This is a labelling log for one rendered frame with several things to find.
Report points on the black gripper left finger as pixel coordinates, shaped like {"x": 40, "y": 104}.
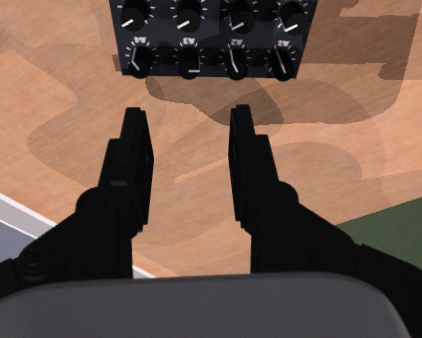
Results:
{"x": 95, "y": 240}

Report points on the black knob box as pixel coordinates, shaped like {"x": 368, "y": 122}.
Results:
{"x": 156, "y": 45}

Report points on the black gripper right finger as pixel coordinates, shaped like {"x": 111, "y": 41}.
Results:
{"x": 283, "y": 230}

